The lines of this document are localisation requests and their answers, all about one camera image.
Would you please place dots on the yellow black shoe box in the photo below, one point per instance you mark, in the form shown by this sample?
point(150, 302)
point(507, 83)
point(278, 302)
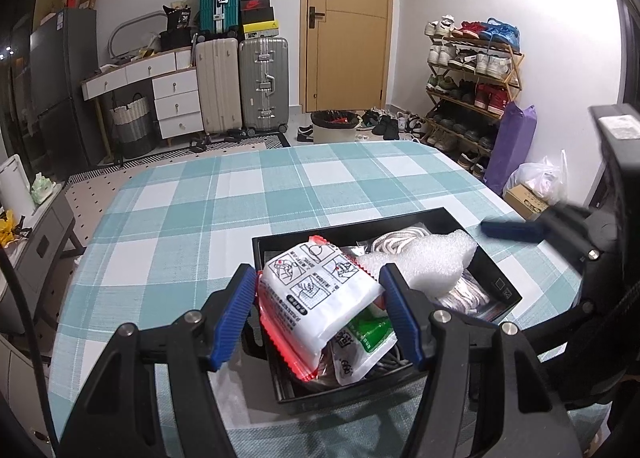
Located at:
point(258, 30)

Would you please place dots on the white plastic bag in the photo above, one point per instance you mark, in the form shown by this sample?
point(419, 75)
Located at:
point(542, 178)

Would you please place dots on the black bag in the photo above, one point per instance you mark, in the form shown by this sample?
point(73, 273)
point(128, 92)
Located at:
point(176, 30)

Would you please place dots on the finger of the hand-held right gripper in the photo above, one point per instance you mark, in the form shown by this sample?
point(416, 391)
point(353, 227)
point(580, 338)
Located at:
point(510, 230)
point(555, 325)

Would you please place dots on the white appliance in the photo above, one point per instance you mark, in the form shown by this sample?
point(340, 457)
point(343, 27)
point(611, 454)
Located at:
point(15, 188)

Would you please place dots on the scattered loose shoes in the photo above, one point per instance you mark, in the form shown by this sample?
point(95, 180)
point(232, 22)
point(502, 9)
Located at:
point(387, 125)

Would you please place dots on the rows of racked shoes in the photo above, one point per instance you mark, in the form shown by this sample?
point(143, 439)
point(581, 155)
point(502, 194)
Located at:
point(482, 68)

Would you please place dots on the dark grey fridge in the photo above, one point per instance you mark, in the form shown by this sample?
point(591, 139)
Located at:
point(62, 88)

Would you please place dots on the white desk with drawers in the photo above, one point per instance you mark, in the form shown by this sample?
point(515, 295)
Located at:
point(175, 103)

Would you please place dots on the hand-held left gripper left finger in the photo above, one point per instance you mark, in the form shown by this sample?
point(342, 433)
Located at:
point(232, 318)

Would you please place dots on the oval white frame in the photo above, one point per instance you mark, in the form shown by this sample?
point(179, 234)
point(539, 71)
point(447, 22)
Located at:
point(130, 22)

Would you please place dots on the grey side cabinet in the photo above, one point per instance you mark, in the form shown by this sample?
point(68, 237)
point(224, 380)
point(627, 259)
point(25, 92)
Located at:
point(42, 248)

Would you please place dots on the teal white checked tablecloth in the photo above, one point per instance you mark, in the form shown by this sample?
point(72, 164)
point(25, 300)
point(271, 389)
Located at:
point(200, 218)

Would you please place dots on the silver suitcase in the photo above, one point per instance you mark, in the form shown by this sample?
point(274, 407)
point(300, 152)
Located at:
point(264, 83)

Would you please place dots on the red white packet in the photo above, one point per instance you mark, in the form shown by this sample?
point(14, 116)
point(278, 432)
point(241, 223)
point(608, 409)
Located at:
point(305, 298)

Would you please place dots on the yellow wooden door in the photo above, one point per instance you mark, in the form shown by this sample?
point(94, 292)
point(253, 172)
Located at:
point(347, 28)

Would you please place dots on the small cardboard box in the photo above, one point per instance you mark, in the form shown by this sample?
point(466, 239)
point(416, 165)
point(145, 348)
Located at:
point(522, 200)

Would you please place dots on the purple fabric bag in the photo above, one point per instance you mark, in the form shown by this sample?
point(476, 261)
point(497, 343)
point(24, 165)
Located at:
point(512, 148)

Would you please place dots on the yellow flowers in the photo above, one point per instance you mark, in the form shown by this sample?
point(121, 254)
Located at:
point(11, 229)

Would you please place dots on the black cardboard box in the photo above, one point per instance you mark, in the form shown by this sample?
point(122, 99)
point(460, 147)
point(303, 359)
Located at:
point(500, 283)

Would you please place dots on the round trash bin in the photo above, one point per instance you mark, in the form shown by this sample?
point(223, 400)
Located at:
point(334, 128)

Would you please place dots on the grey white laundry basket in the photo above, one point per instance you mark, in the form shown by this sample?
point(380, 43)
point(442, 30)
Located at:
point(131, 125)

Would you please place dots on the beige suitcase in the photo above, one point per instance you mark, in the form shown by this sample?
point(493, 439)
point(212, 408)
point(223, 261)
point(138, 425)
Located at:
point(216, 85)

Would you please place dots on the green white packet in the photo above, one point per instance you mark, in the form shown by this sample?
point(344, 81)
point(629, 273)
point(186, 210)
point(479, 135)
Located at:
point(369, 333)

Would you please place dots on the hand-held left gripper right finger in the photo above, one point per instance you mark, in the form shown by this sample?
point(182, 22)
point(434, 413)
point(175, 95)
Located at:
point(405, 318)

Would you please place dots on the black red shoe box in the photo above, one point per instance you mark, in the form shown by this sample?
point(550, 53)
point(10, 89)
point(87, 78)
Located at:
point(256, 4)

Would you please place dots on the white foam sheet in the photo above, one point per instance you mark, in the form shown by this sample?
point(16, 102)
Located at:
point(430, 263)

